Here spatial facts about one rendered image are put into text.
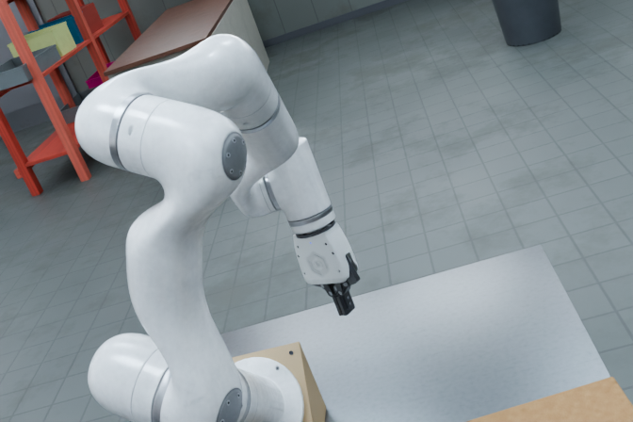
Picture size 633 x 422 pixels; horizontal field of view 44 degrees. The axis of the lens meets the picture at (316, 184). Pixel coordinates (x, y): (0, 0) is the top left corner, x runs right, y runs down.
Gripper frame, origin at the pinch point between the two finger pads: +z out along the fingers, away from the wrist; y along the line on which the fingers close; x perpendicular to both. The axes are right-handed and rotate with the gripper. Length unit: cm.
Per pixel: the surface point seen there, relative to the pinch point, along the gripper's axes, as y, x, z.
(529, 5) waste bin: -152, 461, 6
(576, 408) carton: 53, -25, 2
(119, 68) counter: -391, 276, -55
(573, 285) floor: -37, 164, 83
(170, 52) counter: -356, 299, -53
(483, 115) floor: -148, 337, 51
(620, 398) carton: 57, -23, 2
